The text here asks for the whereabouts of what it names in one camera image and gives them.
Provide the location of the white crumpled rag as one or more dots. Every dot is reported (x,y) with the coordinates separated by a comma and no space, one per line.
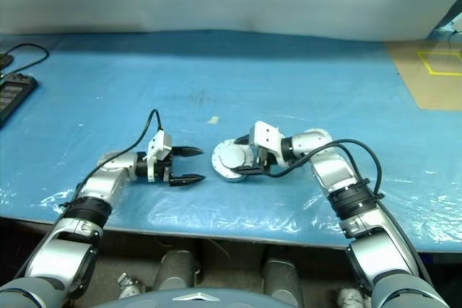
(130,284)
(352,297)

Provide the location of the grey robot chest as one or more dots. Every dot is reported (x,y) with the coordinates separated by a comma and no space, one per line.
(195,300)

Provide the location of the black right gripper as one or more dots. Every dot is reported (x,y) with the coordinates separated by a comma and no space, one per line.
(265,162)

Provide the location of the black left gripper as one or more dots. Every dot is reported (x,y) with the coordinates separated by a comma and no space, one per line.
(167,174)

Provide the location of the dark grey rounded cylinder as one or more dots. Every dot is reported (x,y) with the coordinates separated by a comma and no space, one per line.
(177,268)
(281,279)

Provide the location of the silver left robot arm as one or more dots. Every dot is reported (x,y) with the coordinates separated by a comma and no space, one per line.
(104,178)

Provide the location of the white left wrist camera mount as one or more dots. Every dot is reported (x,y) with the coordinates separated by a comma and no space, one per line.
(159,144)

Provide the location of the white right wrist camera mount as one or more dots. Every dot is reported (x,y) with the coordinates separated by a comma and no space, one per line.
(265,135)

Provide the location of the round silver metal disc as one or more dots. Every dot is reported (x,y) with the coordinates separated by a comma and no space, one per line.
(231,158)

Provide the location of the blue table cover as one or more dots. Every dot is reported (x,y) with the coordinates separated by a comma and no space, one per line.
(252,81)

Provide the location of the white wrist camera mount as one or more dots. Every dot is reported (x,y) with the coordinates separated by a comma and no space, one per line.
(265,135)
(159,144)

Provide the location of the beige tape patch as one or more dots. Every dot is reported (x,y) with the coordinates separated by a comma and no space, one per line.
(214,119)

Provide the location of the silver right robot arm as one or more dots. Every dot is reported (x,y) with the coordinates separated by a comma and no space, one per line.
(325,171)

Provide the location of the black power strip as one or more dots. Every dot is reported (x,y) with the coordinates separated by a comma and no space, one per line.
(14,95)

